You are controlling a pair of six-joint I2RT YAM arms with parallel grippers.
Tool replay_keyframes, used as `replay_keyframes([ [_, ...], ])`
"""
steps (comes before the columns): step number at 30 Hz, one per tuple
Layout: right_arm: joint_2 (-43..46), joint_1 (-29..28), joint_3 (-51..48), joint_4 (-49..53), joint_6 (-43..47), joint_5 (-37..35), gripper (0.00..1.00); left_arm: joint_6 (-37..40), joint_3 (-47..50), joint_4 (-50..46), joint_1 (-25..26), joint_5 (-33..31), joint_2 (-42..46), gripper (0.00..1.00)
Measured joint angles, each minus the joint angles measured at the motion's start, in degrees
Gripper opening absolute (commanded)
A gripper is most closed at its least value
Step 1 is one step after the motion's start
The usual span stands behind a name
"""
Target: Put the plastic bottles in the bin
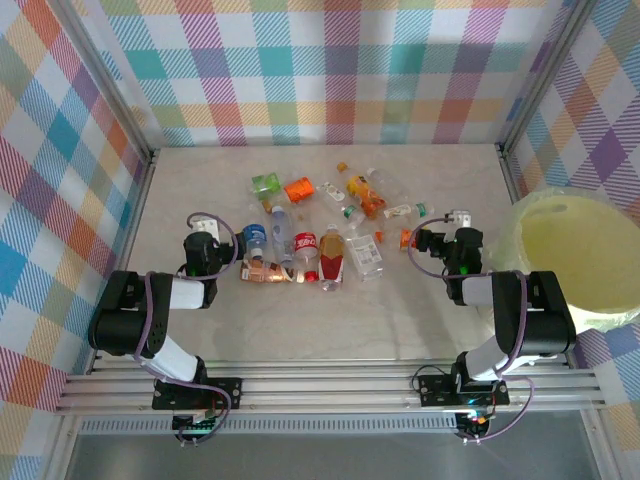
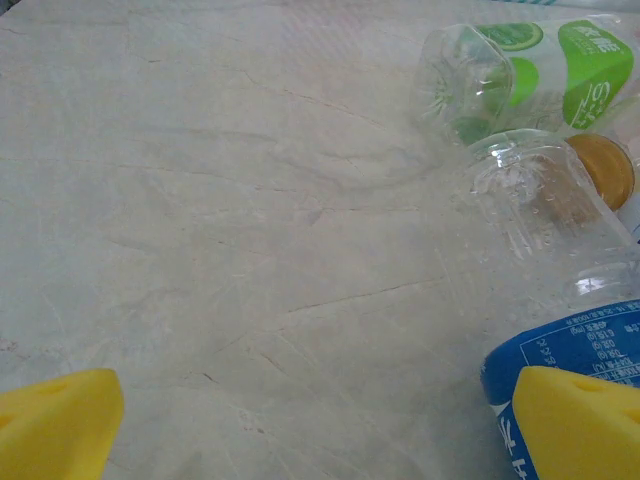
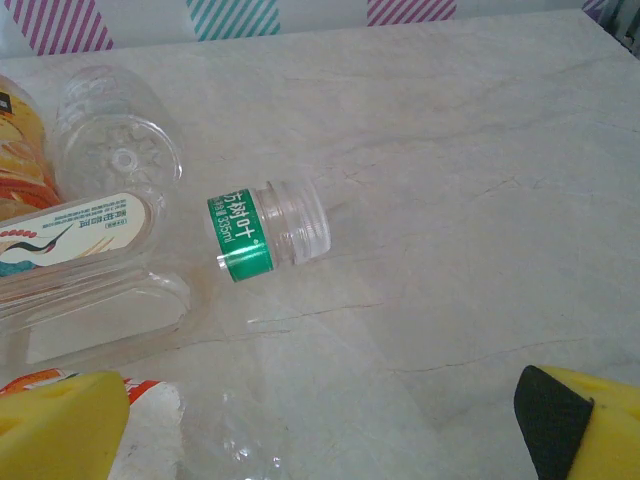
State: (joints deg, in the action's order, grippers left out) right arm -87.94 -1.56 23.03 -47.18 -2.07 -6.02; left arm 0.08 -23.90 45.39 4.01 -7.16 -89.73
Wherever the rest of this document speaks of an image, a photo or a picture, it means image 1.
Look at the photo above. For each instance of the blue label plastic bottle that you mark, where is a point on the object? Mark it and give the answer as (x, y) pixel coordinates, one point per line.
(255, 239)

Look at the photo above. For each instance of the small orange label bottle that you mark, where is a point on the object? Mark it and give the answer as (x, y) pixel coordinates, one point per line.
(407, 239)

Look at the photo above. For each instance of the brown tea plastic bottle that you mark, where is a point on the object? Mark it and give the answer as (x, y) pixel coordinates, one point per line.
(265, 272)

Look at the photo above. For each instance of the labelled clear bottle green cap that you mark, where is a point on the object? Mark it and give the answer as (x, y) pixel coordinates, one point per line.
(407, 211)

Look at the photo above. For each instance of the slim clear plastic bottle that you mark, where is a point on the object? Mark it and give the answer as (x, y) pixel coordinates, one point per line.
(282, 235)

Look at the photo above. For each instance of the wide clear bottle white label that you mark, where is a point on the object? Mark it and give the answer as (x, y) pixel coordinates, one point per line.
(365, 255)

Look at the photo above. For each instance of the clear bottle white cap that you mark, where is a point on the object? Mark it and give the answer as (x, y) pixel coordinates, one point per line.
(387, 181)

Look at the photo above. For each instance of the red cola label bottle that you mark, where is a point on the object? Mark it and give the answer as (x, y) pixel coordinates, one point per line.
(306, 245)

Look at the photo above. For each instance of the small clear bottle green cap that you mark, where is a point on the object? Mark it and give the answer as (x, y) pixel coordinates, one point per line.
(352, 215)

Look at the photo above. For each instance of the crushed orange plastic bottle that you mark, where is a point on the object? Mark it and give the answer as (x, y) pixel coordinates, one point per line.
(299, 189)

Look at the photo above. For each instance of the red gold label bottle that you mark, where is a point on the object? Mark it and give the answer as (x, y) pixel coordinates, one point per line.
(331, 260)

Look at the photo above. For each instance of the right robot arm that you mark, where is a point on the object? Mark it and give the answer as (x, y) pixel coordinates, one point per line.
(545, 320)

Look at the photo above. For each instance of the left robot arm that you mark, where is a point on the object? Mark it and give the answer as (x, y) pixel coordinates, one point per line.
(120, 330)

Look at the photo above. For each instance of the brown bottle cap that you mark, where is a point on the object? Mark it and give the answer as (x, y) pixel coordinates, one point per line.
(267, 204)

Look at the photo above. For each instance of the orange bottle cap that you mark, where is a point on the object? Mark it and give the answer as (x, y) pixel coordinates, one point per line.
(379, 236)
(342, 166)

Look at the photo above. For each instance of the crushed green plastic bottle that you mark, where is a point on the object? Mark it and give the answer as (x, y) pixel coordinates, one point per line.
(265, 182)

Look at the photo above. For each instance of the orange juice plastic bottle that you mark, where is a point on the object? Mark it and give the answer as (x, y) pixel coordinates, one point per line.
(366, 195)

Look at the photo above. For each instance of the red bottle cap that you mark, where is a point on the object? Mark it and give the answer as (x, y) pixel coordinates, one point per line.
(312, 275)

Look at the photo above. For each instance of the small controller circuit board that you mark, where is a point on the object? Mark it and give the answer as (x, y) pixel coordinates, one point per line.
(195, 425)
(475, 422)

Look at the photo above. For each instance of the grey metal panel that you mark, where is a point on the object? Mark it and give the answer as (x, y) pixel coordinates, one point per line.
(325, 460)

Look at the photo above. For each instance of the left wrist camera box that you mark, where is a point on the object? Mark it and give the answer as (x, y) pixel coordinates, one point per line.
(206, 227)

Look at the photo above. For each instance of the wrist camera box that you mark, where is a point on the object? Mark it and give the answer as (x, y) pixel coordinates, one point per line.
(206, 227)
(461, 218)

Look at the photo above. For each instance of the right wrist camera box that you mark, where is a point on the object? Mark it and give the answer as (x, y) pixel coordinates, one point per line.
(461, 218)

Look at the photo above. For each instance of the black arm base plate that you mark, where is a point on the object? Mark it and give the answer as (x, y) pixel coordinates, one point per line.
(435, 390)
(225, 392)

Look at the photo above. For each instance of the aluminium rail beam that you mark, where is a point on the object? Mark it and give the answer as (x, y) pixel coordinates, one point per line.
(325, 390)

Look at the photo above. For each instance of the aluminium corner post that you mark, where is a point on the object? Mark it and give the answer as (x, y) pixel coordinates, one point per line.
(106, 75)
(547, 75)

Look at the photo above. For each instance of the aluminium frame leg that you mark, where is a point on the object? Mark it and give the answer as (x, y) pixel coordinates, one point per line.
(60, 445)
(600, 445)

